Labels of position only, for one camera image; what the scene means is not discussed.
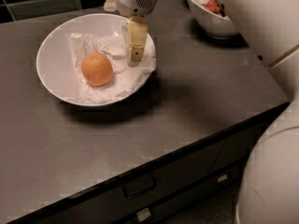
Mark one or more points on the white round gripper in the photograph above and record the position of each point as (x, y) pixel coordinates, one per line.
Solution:
(135, 0)

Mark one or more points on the orange fruit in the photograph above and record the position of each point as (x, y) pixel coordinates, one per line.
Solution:
(97, 69)

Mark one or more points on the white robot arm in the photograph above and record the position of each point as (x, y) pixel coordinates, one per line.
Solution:
(168, 184)

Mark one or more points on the large white bowl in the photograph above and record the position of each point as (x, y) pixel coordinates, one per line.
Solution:
(54, 62)

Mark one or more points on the white bowl with strawberries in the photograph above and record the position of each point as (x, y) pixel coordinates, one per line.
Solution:
(212, 24)

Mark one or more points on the white paper napkin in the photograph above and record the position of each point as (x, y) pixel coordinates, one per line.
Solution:
(127, 77)

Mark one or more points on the red strawberries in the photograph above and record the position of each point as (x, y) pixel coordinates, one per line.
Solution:
(215, 8)

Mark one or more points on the dark lower drawer front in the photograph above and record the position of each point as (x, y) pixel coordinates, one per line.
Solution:
(156, 212)

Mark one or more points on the dark drawer front with handle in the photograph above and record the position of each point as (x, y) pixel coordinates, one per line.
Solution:
(93, 205)

